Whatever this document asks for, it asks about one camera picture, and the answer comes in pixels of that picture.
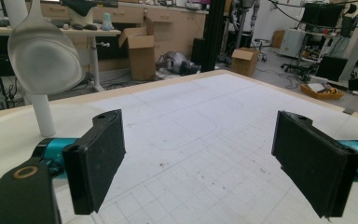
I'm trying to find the black metal frame strut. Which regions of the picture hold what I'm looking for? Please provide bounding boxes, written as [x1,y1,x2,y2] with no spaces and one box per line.
[200,0,228,73]

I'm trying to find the grey bag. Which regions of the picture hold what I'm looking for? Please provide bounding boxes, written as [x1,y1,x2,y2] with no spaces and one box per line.
[156,50,200,77]

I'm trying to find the light blue bottle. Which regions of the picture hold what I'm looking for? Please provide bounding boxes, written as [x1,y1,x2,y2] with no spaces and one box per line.
[101,12,115,32]

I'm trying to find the black monitor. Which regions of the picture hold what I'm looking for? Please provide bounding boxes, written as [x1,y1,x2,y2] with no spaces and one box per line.
[302,2,336,26]

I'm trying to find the beige cabinet row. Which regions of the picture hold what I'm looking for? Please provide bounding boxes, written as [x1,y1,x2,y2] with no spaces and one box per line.
[39,2,207,73]

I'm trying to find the yellow tray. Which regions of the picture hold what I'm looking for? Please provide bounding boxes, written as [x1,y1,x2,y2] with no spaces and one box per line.
[299,81,345,101]

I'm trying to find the dark cloth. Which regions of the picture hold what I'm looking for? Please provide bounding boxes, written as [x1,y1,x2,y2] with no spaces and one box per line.
[60,0,98,18]

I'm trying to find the small open cardboard box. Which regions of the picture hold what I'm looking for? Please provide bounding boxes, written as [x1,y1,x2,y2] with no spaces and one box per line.
[230,47,261,77]

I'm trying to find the white equipment box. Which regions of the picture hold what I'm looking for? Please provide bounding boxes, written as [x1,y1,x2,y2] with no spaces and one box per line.
[279,28,306,59]

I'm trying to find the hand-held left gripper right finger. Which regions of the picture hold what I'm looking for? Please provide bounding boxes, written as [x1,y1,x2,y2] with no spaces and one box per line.
[270,109,358,219]

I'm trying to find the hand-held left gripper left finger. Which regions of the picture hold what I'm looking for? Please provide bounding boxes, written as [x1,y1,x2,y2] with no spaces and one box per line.
[62,108,127,216]

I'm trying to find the tall open cardboard box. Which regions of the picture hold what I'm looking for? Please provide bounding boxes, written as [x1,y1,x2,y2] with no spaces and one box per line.
[117,17,157,82]

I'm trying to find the black flat panel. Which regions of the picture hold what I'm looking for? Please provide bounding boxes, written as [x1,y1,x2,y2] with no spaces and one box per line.
[314,55,350,83]

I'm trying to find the metal spatula with wooden handle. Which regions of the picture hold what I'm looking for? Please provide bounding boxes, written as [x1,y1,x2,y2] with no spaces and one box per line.
[7,0,86,95]

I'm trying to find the white pole stand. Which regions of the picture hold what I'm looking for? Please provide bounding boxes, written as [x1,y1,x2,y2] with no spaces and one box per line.
[0,0,115,189]

